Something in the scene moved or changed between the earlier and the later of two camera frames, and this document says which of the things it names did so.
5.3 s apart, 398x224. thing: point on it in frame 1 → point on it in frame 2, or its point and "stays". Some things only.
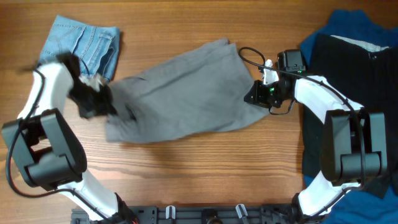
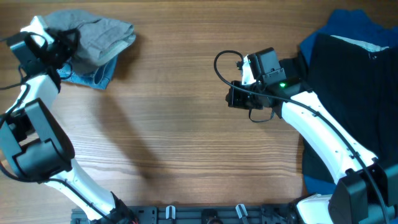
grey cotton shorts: (201, 94) → (98, 38)
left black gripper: (105, 108) → (69, 44)
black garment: (365, 79) stays
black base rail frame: (196, 215) stays
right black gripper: (257, 97) stays
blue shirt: (370, 208) stays
